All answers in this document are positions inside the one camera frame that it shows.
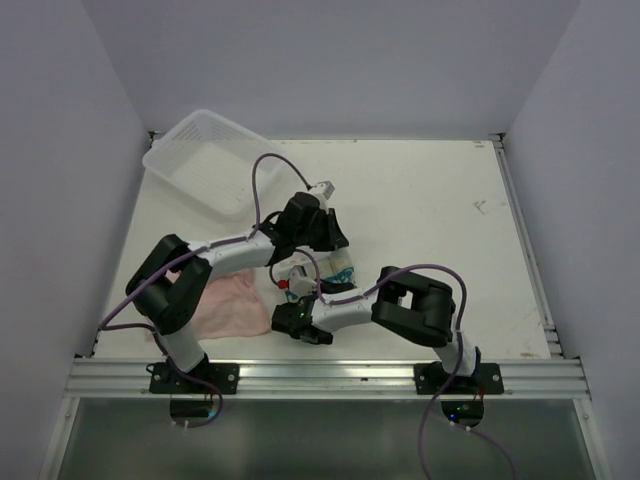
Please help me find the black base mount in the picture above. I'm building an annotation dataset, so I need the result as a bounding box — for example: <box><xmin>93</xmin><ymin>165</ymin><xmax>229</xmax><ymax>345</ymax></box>
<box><xmin>145</xmin><ymin>362</ymin><xmax>240</xmax><ymax>395</ymax></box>
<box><xmin>412</xmin><ymin>355</ymin><xmax>506</xmax><ymax>399</ymax></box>

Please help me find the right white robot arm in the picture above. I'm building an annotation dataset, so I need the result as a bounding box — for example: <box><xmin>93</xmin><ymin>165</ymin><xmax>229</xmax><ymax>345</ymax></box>
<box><xmin>271</xmin><ymin>264</ymin><xmax>481</xmax><ymax>393</ymax></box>

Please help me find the colourful rabbit print towel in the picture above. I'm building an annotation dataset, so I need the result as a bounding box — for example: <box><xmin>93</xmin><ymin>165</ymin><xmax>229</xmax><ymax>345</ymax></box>
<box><xmin>273</xmin><ymin>248</ymin><xmax>356</xmax><ymax>284</ymax></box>

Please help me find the aluminium rail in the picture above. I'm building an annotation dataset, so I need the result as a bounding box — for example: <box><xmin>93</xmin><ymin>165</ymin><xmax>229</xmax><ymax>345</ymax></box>
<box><xmin>489</xmin><ymin>133</ymin><xmax>580</xmax><ymax>360</ymax></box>
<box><xmin>64</xmin><ymin>358</ymin><xmax>589</xmax><ymax>400</ymax></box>

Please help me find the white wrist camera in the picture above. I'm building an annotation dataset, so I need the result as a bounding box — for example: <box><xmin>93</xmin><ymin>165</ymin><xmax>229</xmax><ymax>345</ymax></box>
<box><xmin>285</xmin><ymin>266</ymin><xmax>317</xmax><ymax>302</ymax></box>
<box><xmin>308</xmin><ymin>181</ymin><xmax>335</xmax><ymax>202</ymax></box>

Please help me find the pink towel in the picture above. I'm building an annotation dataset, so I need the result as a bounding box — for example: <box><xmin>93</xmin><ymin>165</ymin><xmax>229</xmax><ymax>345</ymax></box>
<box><xmin>191</xmin><ymin>269</ymin><xmax>270</xmax><ymax>340</ymax></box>

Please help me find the translucent plastic basket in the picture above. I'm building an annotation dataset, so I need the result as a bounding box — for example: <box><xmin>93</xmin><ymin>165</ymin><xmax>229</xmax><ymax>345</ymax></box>
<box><xmin>142</xmin><ymin>109</ymin><xmax>284</xmax><ymax>219</ymax></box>

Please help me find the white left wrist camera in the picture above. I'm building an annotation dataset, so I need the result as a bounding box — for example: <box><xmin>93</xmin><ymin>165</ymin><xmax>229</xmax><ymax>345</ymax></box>
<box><xmin>308</xmin><ymin>181</ymin><xmax>335</xmax><ymax>202</ymax></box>

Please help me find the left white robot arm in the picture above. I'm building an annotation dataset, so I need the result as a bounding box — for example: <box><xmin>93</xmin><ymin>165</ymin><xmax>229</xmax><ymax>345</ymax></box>
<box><xmin>125</xmin><ymin>182</ymin><xmax>349</xmax><ymax>393</ymax></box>

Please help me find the aluminium front rail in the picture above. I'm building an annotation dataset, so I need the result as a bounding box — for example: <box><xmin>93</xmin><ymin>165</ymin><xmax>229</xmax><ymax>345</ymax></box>
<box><xmin>64</xmin><ymin>358</ymin><xmax>589</xmax><ymax>400</ymax></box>

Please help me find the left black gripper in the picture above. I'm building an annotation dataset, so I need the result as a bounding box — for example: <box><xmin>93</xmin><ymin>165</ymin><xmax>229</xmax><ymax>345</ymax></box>
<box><xmin>294</xmin><ymin>207</ymin><xmax>349</xmax><ymax>252</ymax></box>

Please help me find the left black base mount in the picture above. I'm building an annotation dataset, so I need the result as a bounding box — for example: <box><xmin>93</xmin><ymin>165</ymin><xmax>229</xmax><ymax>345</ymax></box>
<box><xmin>145</xmin><ymin>362</ymin><xmax>240</xmax><ymax>395</ymax></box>

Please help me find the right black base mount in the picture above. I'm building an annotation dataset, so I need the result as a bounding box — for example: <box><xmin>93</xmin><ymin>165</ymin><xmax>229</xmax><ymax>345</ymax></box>
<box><xmin>412</xmin><ymin>355</ymin><xmax>506</xmax><ymax>399</ymax></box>

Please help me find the aluminium right side rail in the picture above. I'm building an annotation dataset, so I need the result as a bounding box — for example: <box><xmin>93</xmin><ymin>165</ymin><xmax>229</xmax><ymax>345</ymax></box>
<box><xmin>489</xmin><ymin>133</ymin><xmax>580</xmax><ymax>360</ymax></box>

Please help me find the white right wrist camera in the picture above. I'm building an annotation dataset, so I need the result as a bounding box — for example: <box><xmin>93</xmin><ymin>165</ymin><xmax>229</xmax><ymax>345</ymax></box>
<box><xmin>285</xmin><ymin>266</ymin><xmax>317</xmax><ymax>302</ymax></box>

